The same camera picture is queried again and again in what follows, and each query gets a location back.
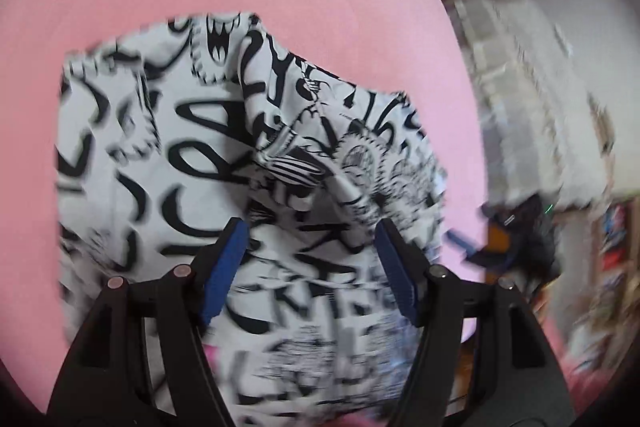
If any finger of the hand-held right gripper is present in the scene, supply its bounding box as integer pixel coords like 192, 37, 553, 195
447, 227, 493, 265

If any white black printed jacket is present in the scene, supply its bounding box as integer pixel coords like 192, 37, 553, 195
52, 11, 451, 423

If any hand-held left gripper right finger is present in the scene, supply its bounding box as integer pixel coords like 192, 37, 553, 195
374, 218, 576, 427

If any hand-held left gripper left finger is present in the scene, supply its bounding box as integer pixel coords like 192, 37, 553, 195
47, 217, 251, 427

